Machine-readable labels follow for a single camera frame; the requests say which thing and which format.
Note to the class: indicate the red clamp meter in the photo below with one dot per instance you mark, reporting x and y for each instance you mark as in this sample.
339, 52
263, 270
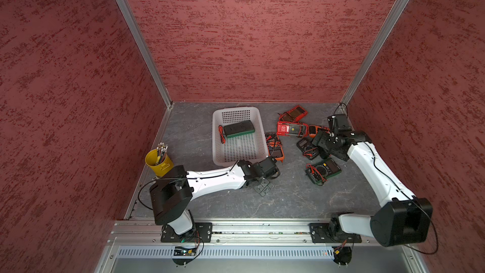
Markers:
285, 128

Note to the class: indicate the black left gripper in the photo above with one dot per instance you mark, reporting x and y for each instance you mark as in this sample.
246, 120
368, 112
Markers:
264, 187

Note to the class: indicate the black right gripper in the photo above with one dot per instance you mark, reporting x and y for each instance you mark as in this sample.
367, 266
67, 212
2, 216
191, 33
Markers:
321, 143

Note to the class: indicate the green multimeter face down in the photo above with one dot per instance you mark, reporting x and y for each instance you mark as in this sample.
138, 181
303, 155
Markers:
239, 129

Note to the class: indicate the dark red flat multimeter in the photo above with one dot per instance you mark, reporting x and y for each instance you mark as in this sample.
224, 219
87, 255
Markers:
294, 115

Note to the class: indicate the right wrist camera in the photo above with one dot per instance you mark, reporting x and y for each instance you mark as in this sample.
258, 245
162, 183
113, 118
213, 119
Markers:
339, 123

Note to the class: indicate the yellow cup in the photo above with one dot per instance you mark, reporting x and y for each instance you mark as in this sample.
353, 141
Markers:
160, 165

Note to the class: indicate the green multimeter DT9205A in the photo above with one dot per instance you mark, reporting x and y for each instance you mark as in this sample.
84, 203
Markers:
319, 173

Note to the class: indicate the white plastic perforated basket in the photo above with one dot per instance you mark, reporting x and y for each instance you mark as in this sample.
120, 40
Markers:
249, 147

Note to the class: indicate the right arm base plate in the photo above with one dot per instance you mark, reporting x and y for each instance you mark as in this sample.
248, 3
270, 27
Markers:
331, 233

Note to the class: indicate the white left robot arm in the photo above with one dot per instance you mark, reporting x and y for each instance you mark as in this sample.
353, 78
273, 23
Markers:
171, 194

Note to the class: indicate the orange black multimeter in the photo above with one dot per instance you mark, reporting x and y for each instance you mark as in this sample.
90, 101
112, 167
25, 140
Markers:
274, 146

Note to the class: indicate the red probe leads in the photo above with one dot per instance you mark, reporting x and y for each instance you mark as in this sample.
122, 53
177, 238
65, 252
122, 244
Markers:
222, 134

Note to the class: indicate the orange long multimeter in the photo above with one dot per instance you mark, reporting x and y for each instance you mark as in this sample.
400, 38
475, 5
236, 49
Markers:
314, 129

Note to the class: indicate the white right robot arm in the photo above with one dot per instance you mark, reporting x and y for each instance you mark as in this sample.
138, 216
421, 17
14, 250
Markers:
402, 218

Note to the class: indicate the metal probes in cup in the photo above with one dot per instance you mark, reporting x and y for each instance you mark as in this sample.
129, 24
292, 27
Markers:
161, 150

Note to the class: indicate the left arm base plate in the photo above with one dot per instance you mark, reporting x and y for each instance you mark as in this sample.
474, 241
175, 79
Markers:
199, 230

